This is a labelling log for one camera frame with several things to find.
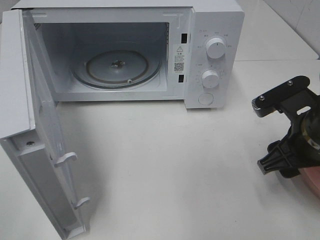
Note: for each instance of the white warning label sticker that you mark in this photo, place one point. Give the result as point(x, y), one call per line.
point(179, 58)

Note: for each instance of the round white door button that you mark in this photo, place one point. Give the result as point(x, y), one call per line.
point(206, 99)

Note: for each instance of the white microwave door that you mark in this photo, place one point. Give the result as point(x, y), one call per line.
point(30, 129)

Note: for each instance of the glass microwave turntable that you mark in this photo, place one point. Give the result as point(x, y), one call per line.
point(116, 69)

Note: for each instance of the white dial knob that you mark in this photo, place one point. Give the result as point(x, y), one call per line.
point(215, 47)
point(210, 79)

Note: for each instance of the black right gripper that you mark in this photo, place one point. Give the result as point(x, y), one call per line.
point(300, 147)

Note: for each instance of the upper white dial knob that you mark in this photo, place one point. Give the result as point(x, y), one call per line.
point(215, 47)

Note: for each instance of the lower white dial knob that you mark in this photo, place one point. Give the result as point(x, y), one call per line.
point(210, 79)

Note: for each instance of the pink round plate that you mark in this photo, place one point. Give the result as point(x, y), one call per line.
point(311, 177)

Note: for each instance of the white microwave oven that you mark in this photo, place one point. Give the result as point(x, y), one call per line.
point(73, 29)

